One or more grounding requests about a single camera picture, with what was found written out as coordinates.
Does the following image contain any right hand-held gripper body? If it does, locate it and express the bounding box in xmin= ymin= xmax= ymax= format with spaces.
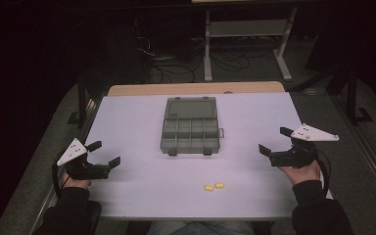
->
xmin=268 ymin=122 xmax=341 ymax=169

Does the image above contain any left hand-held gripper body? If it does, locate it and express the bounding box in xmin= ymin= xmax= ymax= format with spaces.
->
xmin=56 ymin=137 xmax=112 ymax=181

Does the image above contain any person's left hand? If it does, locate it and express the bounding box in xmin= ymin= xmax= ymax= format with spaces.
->
xmin=61 ymin=170 xmax=92 ymax=190

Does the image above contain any person's right hand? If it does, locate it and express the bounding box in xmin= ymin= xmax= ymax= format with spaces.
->
xmin=278 ymin=159 xmax=322 ymax=186

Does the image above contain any black metal stand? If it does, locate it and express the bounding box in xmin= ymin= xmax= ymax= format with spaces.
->
xmin=346 ymin=65 xmax=375 ymax=126
xmin=68 ymin=72 xmax=89 ymax=126

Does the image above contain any grey plastic compartment box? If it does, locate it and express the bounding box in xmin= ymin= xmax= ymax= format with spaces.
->
xmin=160 ymin=96 xmax=225 ymax=157

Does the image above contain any wooden table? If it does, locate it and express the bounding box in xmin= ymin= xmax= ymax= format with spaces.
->
xmin=107 ymin=80 xmax=287 ymax=97

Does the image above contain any left hand-held gripper black cable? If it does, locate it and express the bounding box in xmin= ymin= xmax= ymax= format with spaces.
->
xmin=52 ymin=161 xmax=71 ymax=199

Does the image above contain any white metal desk frame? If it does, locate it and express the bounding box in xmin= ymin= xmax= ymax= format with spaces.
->
xmin=204 ymin=6 xmax=299 ymax=82

